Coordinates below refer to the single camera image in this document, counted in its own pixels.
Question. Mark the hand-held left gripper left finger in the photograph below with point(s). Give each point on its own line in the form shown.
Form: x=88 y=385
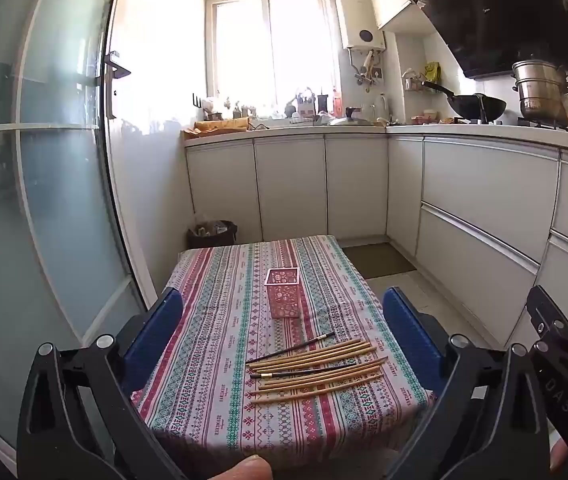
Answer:
x=156 y=330

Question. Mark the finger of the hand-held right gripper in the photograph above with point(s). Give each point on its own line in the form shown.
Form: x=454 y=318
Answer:
x=546 y=310

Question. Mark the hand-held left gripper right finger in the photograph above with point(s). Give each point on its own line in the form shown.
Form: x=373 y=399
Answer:
x=409 y=330

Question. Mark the row of bamboo chopsticks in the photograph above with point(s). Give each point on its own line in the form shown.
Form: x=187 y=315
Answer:
x=314 y=355

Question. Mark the pink perforated utensil holder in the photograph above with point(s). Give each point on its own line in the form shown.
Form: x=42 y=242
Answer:
x=284 y=300

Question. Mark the person's right hand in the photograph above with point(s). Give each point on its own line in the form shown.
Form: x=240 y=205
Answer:
x=560 y=457

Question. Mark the person's left hand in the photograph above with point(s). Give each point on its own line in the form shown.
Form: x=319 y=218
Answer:
x=246 y=469

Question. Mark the striped patterned tablecloth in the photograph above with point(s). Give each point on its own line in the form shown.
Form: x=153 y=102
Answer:
x=224 y=310

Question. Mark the olive floor mat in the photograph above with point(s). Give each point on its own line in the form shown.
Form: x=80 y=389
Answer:
x=376 y=260

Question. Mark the dark trash bin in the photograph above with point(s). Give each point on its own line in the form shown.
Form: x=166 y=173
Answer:
x=214 y=237

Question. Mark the white cabinet with drawers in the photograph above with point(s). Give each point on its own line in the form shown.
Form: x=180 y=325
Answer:
x=489 y=200

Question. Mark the frosted glass sliding door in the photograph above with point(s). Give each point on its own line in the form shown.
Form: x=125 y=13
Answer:
x=64 y=185

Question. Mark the brown wooden board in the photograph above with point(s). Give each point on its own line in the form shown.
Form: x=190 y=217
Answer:
x=221 y=126

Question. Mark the black wok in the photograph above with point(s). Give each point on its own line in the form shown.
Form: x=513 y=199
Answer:
x=479 y=106

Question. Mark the steel steamer pot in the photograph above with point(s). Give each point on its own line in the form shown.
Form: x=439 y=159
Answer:
x=539 y=85

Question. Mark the red bottle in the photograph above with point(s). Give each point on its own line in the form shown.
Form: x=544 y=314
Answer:
x=337 y=102

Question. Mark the yellow bag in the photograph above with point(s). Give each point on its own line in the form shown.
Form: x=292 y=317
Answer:
x=432 y=72

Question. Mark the water heater pipes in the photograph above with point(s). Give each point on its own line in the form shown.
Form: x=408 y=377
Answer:
x=366 y=70

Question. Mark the black range hood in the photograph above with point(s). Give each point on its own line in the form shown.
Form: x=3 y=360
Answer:
x=494 y=15

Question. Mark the kitchen window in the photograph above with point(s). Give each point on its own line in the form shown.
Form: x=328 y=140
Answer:
x=269 y=50

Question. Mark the white water heater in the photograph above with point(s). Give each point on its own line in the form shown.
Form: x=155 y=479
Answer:
x=359 y=20

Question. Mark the black wall hooks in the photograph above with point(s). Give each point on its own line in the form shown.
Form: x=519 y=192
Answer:
x=197 y=101

